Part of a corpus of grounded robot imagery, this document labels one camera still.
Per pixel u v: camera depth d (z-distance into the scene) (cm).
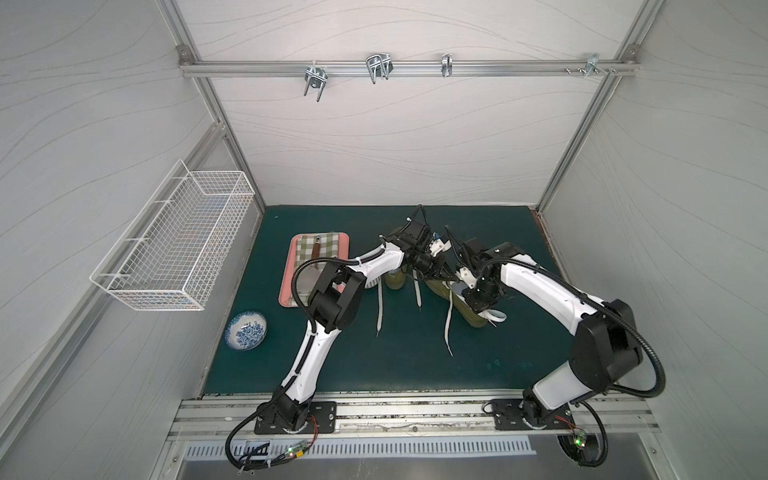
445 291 89
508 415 74
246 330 87
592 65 77
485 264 61
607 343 44
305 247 108
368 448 70
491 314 76
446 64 78
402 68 79
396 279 93
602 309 45
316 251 106
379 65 77
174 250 69
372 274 64
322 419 74
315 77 79
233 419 75
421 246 86
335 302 58
